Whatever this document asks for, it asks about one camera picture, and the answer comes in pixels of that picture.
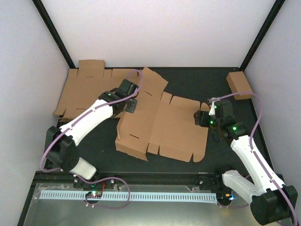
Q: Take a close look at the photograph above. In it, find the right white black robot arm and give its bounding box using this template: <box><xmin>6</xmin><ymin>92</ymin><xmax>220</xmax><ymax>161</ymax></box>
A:
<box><xmin>194</xmin><ymin>98</ymin><xmax>298</xmax><ymax>226</ymax></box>

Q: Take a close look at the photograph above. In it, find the left black frame post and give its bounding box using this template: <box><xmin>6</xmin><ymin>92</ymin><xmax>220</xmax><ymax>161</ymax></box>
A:
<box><xmin>32</xmin><ymin>0</ymin><xmax>76</xmax><ymax>69</ymax></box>

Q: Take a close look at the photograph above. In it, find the black frame post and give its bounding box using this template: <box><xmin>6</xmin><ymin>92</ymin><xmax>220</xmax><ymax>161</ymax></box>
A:
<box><xmin>239</xmin><ymin>0</ymin><xmax>286</xmax><ymax>72</ymax></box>
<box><xmin>32</xmin><ymin>0</ymin><xmax>76</xmax><ymax>69</ymax></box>

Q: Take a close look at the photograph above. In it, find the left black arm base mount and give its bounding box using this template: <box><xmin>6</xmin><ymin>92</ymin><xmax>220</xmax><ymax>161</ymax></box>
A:
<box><xmin>73</xmin><ymin>173</ymin><xmax>118</xmax><ymax>189</ymax></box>

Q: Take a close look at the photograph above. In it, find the white slotted cable duct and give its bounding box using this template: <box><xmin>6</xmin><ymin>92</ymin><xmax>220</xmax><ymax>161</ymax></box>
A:
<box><xmin>39</xmin><ymin>190</ymin><xmax>217</xmax><ymax>204</ymax></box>

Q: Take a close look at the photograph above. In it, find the metal front plate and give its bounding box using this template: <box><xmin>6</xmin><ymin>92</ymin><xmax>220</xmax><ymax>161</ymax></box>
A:
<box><xmin>19</xmin><ymin>184</ymin><xmax>257</xmax><ymax>226</ymax></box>

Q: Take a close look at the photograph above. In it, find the folded small cardboard box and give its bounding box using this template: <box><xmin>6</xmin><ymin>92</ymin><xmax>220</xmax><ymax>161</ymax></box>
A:
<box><xmin>226</xmin><ymin>71</ymin><xmax>253</xmax><ymax>93</ymax></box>

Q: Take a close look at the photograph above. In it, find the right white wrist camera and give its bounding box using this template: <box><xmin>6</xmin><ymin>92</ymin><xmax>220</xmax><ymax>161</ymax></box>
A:
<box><xmin>208</xmin><ymin>97</ymin><xmax>220</xmax><ymax>116</ymax></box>

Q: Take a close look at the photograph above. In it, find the right black frame post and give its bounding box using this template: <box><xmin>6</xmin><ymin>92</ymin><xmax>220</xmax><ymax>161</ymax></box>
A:
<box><xmin>239</xmin><ymin>0</ymin><xmax>286</xmax><ymax>72</ymax></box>

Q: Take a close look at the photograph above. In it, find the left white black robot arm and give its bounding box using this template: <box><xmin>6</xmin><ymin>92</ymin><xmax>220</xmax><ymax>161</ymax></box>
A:
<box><xmin>40</xmin><ymin>79</ymin><xmax>140</xmax><ymax>188</ymax></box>

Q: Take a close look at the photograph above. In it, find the stack of flat cardboard blanks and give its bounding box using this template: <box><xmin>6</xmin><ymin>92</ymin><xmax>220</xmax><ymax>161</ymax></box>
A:
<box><xmin>54</xmin><ymin>59</ymin><xmax>141</xmax><ymax>121</ymax></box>

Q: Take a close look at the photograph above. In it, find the black aluminium rail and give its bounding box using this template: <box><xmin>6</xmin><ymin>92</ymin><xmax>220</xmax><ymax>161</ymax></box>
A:
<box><xmin>33</xmin><ymin>171</ymin><xmax>214</xmax><ymax>185</ymax></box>

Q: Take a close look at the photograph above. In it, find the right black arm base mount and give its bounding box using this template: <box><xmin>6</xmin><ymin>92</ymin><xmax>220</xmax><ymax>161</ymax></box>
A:
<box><xmin>198</xmin><ymin>168</ymin><xmax>225</xmax><ymax>191</ymax></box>

